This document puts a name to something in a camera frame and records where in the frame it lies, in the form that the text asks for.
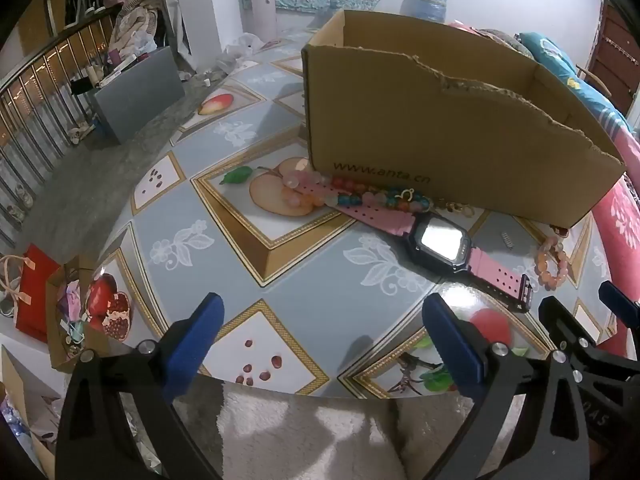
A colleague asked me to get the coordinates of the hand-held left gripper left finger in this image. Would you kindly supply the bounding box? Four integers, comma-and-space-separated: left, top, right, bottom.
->
54, 291, 225, 480

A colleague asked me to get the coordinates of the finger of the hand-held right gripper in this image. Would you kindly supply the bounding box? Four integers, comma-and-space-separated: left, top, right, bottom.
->
538, 296, 598, 361
598, 281, 640, 337

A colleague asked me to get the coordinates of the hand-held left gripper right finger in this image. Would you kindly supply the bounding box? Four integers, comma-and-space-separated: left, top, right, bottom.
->
421, 292, 592, 480

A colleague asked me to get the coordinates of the orange pink bead bracelet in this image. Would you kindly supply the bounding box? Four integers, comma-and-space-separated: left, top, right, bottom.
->
534, 236, 571, 291

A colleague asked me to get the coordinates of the square smartwatch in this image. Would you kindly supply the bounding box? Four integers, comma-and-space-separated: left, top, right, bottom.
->
297, 182, 535, 314

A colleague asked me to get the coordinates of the multicolour bead bracelet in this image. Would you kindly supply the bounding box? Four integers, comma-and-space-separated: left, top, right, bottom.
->
327, 176, 433, 214

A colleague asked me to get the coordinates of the pale pink bead bracelet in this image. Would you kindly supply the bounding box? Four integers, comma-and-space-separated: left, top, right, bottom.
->
281, 170, 333, 209

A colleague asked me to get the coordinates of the large cardboard box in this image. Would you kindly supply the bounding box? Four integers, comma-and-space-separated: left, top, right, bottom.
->
301, 9, 627, 231

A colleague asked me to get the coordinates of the red floral blanket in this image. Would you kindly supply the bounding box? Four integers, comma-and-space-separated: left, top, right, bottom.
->
590, 130, 640, 358

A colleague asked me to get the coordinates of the fruit print floor mat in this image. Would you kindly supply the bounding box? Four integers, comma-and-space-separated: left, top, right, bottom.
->
82, 25, 640, 401

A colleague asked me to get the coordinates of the small cluttered cardboard box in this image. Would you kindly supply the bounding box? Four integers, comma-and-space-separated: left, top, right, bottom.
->
45, 255, 108, 373

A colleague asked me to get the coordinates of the red gift bag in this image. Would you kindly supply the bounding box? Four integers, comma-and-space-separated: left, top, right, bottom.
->
14, 244, 63, 343

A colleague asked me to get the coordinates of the brown wooden door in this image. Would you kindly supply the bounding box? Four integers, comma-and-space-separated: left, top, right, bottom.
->
587, 0, 640, 116

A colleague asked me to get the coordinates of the grey box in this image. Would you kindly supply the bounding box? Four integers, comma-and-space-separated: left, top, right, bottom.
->
92, 46, 186, 143

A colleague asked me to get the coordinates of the teal floral pillow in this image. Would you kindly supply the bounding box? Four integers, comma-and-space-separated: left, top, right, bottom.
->
515, 31, 632, 133

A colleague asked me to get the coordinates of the metal stair railing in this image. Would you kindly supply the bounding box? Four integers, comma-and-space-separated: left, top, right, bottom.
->
0, 2, 123, 248

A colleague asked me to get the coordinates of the grey blanket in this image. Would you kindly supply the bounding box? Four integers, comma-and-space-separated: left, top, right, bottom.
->
475, 27, 521, 48

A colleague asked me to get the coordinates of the white plastic bag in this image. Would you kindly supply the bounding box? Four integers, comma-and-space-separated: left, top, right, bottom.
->
220, 32, 273, 68

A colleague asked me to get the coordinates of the beige quilt pile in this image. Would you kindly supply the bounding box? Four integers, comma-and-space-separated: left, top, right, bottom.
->
110, 0, 171, 58

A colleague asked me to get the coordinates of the blue water jug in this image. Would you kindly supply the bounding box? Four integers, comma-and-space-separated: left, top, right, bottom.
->
410, 0, 451, 23

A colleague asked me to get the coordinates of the wooden wardrobe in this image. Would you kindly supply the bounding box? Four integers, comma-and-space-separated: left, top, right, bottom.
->
17, 0, 68, 58

